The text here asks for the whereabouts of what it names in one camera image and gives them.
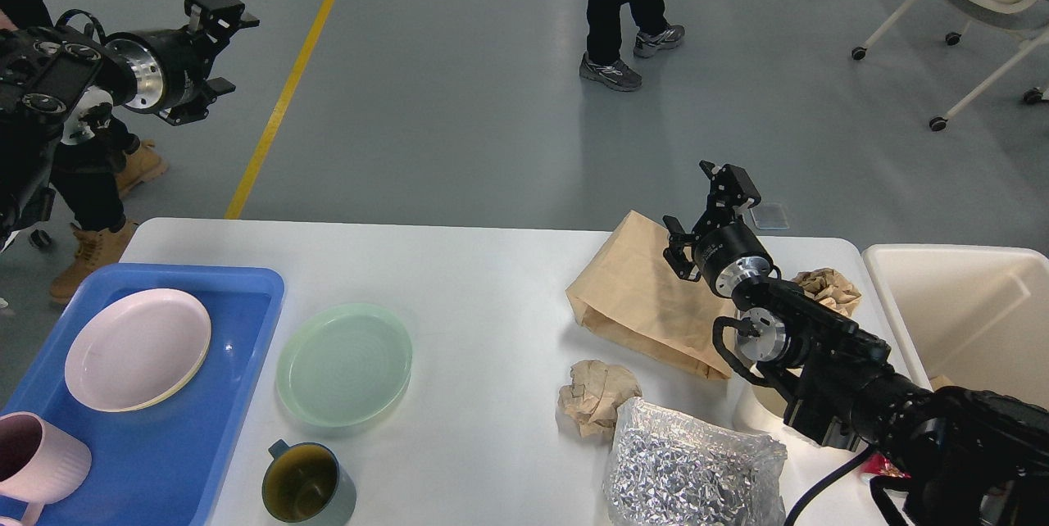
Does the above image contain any brown paper ball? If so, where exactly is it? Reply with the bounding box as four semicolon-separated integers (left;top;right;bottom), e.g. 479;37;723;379
557;360;643;441

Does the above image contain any light green plate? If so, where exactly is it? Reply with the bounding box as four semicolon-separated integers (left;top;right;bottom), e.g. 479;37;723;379
275;303;413;428

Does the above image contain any pink plate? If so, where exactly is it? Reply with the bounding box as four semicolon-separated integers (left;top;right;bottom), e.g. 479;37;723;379
64;288;212;413

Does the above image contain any brown paper bag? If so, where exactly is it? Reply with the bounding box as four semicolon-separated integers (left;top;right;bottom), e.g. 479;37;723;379
566;211;735;379

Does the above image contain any green mug yellow inside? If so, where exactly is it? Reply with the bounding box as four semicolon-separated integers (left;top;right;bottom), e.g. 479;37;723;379
261;440;357;525

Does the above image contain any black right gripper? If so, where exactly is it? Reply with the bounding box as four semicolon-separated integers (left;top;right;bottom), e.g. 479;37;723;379
662;161;774;298

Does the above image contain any pink mug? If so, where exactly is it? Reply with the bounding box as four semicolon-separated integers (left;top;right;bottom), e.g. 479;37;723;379
1;411;93;525

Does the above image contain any white cup under arm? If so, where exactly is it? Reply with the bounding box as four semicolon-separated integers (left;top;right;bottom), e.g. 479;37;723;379
731;380;786;435

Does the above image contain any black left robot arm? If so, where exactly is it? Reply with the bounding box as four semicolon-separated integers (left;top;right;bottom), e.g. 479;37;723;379
1;0;259;238

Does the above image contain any white plastic bin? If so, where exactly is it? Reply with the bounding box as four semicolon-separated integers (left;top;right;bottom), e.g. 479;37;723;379
863;243;1048;406

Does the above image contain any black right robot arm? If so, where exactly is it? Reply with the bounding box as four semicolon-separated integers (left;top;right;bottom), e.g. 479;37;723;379
664;161;1048;525

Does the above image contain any silver foil bubble bag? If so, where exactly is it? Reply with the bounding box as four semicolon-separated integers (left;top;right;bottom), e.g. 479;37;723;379
602;397;788;525

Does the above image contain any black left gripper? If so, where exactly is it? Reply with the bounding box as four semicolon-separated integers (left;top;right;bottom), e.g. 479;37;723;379
105;0;260;126

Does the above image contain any crumpled paper ball right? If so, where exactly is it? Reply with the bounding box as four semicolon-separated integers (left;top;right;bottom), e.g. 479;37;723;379
792;268;862;318

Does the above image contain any blue plastic tray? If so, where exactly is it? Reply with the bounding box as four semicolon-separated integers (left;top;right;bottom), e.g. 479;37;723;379
3;262;284;525

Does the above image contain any person in black clothes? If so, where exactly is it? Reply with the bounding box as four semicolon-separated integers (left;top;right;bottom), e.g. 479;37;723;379
579;0;686;93

